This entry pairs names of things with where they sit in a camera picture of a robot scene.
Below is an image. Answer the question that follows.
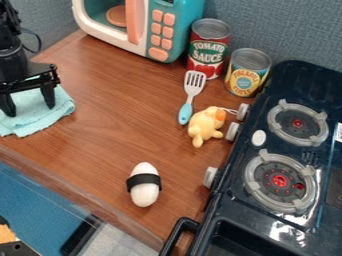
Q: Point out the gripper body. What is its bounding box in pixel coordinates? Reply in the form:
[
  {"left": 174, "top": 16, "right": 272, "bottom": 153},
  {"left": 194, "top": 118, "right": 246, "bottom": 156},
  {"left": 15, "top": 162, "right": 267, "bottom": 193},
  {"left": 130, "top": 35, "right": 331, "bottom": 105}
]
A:
[{"left": 0, "top": 44, "right": 62, "bottom": 95}]

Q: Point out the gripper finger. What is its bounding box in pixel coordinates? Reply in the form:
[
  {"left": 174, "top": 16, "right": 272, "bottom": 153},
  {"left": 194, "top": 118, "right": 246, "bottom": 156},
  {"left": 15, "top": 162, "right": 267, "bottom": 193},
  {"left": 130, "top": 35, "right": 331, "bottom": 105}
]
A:
[
  {"left": 0, "top": 91, "right": 19, "bottom": 118},
  {"left": 38, "top": 83, "right": 58, "bottom": 110}
]

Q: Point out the light blue cloth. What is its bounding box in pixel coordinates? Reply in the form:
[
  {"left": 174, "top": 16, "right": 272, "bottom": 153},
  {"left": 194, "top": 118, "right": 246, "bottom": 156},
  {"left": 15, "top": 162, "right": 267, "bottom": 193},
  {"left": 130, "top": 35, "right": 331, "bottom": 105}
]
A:
[{"left": 0, "top": 84, "right": 77, "bottom": 138}]

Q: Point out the toy microwave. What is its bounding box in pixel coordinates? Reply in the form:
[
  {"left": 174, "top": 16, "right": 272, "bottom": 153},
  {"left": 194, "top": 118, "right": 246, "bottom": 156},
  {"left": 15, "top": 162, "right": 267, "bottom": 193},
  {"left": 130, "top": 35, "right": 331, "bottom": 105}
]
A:
[{"left": 70, "top": 0, "right": 206, "bottom": 64}]

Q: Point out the white toy sushi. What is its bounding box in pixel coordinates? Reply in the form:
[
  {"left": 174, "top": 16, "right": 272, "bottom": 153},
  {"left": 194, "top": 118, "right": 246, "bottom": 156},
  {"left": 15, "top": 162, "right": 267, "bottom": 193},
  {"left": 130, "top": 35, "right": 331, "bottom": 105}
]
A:
[{"left": 125, "top": 161, "right": 163, "bottom": 208}]

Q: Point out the white and blue spatula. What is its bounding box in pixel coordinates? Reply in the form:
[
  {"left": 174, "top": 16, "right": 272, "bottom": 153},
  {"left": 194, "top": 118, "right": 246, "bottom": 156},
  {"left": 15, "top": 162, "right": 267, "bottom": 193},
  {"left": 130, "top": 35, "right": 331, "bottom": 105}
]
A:
[{"left": 177, "top": 69, "right": 209, "bottom": 126}]

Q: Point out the yellow plush duck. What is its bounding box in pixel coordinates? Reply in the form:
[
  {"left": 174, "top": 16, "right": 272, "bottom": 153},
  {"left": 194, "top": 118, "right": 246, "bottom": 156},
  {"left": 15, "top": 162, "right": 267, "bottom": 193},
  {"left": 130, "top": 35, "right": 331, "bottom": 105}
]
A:
[{"left": 187, "top": 105, "right": 228, "bottom": 149}]

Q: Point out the red tomato sauce can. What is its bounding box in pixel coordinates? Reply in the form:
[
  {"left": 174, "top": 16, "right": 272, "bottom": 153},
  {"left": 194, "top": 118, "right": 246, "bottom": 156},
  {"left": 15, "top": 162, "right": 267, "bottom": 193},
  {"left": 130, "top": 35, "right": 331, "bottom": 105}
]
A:
[{"left": 185, "top": 18, "right": 233, "bottom": 81}]

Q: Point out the yellow pineapple can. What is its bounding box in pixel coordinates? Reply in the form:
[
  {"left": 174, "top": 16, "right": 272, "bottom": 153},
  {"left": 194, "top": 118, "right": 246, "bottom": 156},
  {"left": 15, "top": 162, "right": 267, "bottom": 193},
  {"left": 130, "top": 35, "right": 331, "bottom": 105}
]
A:
[{"left": 223, "top": 47, "right": 273, "bottom": 98}]

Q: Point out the toy stove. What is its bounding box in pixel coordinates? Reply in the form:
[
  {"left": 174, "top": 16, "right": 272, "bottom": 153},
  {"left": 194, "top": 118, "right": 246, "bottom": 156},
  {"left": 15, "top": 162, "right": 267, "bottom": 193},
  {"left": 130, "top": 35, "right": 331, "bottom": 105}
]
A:
[{"left": 157, "top": 59, "right": 342, "bottom": 256}]

